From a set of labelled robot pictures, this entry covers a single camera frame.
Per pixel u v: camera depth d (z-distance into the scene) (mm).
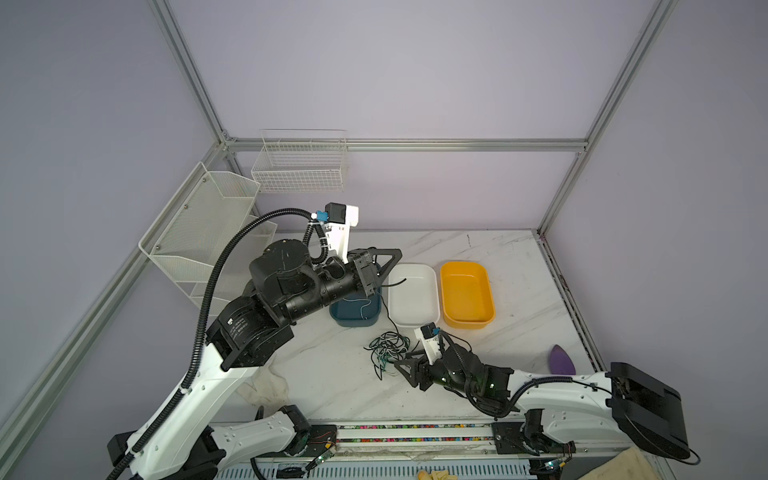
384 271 469
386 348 814
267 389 802
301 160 956
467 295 1005
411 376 687
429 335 680
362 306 952
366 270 416
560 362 864
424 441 748
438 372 675
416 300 992
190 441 354
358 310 956
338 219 430
